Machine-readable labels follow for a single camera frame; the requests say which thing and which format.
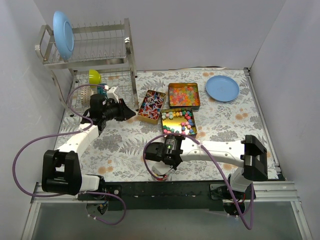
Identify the tin of star candies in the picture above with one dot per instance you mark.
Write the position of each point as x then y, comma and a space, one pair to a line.
179, 120

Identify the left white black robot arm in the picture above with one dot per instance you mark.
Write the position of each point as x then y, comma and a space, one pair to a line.
61, 171

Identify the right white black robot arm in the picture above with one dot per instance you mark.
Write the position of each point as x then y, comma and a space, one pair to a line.
248, 155

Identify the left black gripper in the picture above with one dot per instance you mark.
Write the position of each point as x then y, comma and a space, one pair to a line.
120, 110

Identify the blue plate on table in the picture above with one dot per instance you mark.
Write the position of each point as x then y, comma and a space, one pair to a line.
222, 88

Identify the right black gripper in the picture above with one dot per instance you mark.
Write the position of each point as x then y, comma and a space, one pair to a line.
158, 152

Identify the teal white cup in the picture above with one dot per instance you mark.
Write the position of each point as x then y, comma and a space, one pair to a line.
102, 89

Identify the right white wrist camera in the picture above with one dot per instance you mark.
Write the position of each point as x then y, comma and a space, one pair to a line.
159, 168

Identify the aluminium frame rail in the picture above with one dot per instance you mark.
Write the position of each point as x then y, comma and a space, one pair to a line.
270, 191

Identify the blue plate in rack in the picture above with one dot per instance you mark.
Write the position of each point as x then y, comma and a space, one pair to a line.
63, 35

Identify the clear round plastic container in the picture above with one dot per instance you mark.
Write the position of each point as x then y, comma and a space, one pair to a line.
162, 178

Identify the floral table mat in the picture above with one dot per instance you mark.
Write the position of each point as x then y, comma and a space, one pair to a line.
117, 153

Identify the tin of gummy candies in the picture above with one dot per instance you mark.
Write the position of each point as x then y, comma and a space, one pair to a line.
184, 95

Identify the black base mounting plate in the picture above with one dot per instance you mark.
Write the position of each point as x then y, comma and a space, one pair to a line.
211, 195

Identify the patterned beige cup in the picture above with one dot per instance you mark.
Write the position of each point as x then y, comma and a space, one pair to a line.
85, 95

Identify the steel dish rack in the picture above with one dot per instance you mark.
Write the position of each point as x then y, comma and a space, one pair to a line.
106, 47

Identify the yellow green bowl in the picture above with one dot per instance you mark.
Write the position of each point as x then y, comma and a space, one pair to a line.
94, 77

